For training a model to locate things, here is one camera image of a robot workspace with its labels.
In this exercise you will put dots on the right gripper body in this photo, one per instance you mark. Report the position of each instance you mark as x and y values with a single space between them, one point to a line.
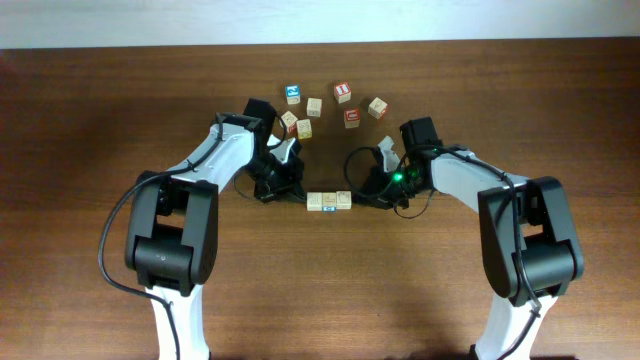
382 189

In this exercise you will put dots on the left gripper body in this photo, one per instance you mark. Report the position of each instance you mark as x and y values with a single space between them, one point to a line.
273 178

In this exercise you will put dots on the wooden block circle top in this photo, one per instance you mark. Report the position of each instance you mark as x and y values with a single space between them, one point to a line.
343 200

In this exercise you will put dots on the wooden block red bottom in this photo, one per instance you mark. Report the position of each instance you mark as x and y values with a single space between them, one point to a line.
314 201

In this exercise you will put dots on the wooden block blue side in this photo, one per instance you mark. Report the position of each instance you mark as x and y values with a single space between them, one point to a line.
329 201

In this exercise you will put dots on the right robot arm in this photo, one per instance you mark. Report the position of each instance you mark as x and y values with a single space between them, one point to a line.
529 244

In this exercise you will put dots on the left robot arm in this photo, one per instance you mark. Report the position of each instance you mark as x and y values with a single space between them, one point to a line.
172 238

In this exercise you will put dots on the yellow wooden block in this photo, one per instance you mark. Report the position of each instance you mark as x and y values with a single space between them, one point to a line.
304 129

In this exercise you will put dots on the wooden block butterfly left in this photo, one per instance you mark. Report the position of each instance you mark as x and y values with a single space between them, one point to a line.
288 121

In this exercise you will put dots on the wooden block red side right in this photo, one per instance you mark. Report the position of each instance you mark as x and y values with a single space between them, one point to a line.
377 108

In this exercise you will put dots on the plain wooden block top middle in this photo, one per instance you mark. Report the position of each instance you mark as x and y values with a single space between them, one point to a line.
314 107

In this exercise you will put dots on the red U wooden block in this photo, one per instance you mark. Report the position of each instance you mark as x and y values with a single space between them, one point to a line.
352 118

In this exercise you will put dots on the blue top wooden block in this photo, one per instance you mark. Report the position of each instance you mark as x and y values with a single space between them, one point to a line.
292 94

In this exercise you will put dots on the red I wooden block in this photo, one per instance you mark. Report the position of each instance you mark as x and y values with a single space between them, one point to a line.
342 92

